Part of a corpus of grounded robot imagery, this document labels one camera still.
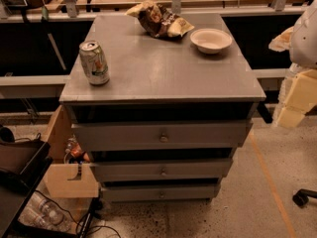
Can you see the crumpled chip bag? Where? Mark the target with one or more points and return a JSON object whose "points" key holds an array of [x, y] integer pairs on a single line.
{"points": [[158, 21]]}

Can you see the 7up soda can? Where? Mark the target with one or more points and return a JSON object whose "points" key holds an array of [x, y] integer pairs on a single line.
{"points": [[93, 62]]}

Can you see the plastic water bottle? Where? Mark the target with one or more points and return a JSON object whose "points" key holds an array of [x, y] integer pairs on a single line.
{"points": [[47, 208]]}

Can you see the white paper bowl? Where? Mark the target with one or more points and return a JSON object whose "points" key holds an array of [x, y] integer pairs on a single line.
{"points": [[210, 41]]}

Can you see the middle grey drawer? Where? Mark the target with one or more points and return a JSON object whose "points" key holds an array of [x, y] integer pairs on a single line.
{"points": [[160, 170]]}

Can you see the black cart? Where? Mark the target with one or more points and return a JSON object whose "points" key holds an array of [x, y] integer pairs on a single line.
{"points": [[22, 166]]}

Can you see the wooden box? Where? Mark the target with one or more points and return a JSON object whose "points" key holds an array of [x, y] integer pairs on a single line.
{"points": [[66, 180]]}

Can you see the black chair caster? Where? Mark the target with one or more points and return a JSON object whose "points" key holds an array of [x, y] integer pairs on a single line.
{"points": [[301, 198]]}

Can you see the bottom grey drawer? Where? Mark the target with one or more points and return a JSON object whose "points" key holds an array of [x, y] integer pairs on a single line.
{"points": [[161, 192]]}

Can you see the grey drawer cabinet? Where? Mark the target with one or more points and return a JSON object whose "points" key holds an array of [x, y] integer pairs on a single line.
{"points": [[155, 80]]}

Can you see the grey drawer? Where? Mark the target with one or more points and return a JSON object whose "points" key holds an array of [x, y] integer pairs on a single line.
{"points": [[161, 192], [161, 135], [160, 170]]}

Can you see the top grey drawer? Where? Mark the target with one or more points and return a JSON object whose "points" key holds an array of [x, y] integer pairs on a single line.
{"points": [[161, 135]]}

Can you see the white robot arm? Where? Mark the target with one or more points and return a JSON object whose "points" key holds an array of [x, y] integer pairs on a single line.
{"points": [[298, 91]]}

